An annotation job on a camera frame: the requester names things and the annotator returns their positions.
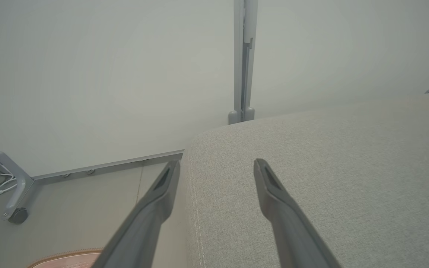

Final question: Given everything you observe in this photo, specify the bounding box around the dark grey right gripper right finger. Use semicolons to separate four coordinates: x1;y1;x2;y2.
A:
253;158;342;268

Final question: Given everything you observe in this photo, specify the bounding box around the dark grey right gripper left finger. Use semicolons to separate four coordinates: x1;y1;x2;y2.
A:
92;160;181;268

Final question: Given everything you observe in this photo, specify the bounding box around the grey fabric sofa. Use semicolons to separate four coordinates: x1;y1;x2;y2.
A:
180;91;429;268

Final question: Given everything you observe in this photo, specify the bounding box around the cream perforated laundry basket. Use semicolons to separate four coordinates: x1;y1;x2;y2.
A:
26;248;105;268

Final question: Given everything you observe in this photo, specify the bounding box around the grey partition leg with caster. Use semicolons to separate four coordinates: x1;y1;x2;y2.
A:
0;132;36;225

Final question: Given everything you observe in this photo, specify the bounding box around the wide white partition panel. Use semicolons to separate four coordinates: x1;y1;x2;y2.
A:
0;0;245;182

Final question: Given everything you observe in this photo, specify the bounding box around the narrow white partition panel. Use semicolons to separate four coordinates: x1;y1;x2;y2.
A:
244;0;429;121

